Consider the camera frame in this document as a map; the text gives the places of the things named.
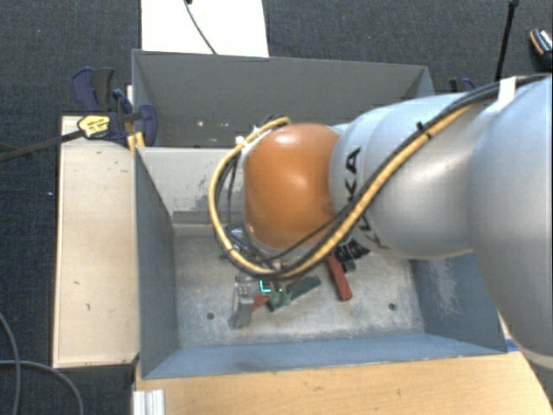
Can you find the black cylinder on white bracket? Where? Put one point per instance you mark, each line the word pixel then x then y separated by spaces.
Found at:
pixel 352 254

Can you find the dark green flat block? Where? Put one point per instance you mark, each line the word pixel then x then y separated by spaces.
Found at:
pixel 304 285

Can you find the red-brown flat block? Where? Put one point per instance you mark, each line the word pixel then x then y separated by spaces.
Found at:
pixel 341 281
pixel 259 301

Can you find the grey metal bin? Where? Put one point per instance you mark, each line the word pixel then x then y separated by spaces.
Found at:
pixel 302 318

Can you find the pale wood flat board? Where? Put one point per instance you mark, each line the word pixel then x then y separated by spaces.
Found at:
pixel 95 249

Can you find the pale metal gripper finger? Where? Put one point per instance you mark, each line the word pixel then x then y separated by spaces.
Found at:
pixel 243 305

